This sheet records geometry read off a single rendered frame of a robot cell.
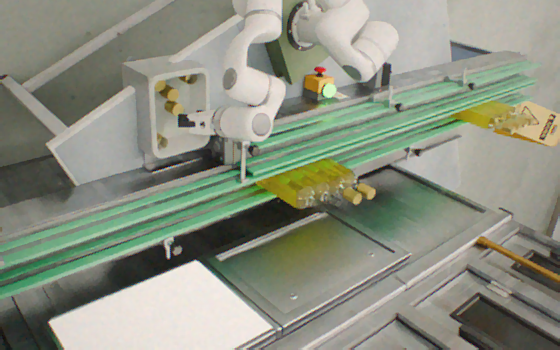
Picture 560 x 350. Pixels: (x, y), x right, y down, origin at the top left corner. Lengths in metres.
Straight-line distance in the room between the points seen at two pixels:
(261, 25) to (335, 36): 0.23
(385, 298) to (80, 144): 0.85
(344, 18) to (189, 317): 0.80
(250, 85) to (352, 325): 0.60
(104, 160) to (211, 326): 0.52
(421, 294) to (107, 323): 0.77
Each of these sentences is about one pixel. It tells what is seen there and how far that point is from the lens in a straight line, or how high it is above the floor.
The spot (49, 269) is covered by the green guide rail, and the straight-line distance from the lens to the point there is 1.30.
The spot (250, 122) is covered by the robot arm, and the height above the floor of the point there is 1.16.
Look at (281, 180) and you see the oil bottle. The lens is 1.47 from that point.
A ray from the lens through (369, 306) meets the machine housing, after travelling 1.31.
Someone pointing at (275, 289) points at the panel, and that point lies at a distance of 1.32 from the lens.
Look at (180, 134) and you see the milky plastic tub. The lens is 1.49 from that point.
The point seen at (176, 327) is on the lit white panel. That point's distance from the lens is 1.22.
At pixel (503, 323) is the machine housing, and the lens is 1.44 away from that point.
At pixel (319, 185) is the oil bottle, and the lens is 1.47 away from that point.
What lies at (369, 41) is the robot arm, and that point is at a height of 1.11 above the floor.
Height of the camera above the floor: 1.96
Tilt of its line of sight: 42 degrees down
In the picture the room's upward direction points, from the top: 120 degrees clockwise
